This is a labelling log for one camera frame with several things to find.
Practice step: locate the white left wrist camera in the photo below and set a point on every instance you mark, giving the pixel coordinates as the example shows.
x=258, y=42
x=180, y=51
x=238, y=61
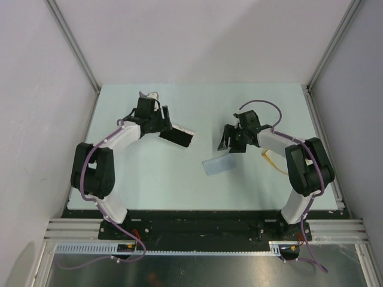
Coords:
x=152, y=95

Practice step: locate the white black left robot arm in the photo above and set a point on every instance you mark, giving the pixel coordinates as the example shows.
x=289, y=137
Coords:
x=93, y=170

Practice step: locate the aluminium front frame rail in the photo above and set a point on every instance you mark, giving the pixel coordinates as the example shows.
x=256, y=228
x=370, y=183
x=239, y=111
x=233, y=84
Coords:
x=330, y=231

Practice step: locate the left aluminium corner post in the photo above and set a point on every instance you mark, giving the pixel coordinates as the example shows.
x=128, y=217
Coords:
x=72, y=43

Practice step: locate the grey slotted cable duct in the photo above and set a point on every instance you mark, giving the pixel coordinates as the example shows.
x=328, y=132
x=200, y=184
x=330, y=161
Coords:
x=116, y=249

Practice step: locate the right aluminium side rail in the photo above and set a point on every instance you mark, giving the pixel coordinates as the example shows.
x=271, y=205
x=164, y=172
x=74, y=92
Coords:
x=320, y=132

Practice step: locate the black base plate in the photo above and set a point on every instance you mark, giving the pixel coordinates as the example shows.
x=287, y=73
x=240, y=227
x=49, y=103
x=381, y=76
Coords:
x=151, y=225

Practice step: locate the white geometric glasses case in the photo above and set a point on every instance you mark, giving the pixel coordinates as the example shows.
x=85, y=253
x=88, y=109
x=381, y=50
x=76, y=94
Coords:
x=178, y=135

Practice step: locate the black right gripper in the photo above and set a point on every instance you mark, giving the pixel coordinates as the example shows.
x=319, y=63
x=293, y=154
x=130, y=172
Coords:
x=229, y=131

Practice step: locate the right aluminium corner post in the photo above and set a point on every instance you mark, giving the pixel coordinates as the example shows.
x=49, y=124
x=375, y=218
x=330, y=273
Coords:
x=341, y=30

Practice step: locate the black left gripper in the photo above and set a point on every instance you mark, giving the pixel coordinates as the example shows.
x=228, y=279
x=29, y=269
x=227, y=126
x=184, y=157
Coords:
x=167, y=123

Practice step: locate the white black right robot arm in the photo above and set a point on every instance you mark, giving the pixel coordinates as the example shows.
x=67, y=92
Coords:
x=308, y=165

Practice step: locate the aluminium corner post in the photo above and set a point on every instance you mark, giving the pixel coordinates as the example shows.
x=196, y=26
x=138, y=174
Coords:
x=72, y=43
x=341, y=30

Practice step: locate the blue cleaning cloth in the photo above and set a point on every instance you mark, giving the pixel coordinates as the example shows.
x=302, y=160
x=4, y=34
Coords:
x=219, y=165

